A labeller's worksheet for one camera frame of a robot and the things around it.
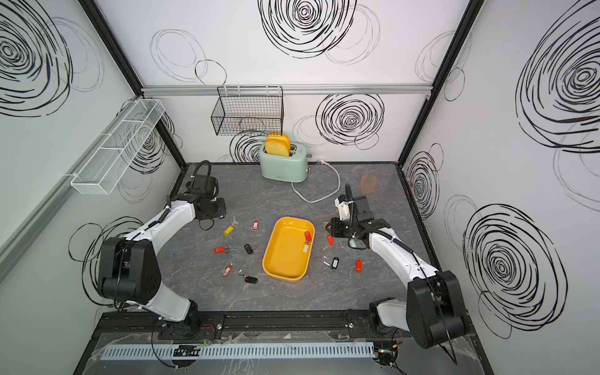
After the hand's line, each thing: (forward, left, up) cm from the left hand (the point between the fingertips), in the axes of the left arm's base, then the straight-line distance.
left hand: (218, 208), depth 92 cm
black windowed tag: (-17, -47, -8) cm, 50 cm away
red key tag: (-7, -45, -9) cm, 47 cm away
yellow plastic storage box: (-12, -28, -9) cm, 32 cm away
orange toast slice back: (+30, -21, +12) cm, 39 cm away
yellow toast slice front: (+26, -22, +12) cm, 36 cm away
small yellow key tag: (-4, -3, -10) cm, 11 cm away
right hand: (-8, -44, +2) cm, 44 cm away
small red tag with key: (-13, -1, -10) cm, 16 cm away
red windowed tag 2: (-21, -7, -9) cm, 24 cm away
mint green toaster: (+23, -29, +1) cm, 37 cm away
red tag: (-18, -55, -9) cm, 59 cm away
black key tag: (-24, -16, -9) cm, 30 cm away
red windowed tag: (-2, -14, -9) cm, 17 cm away
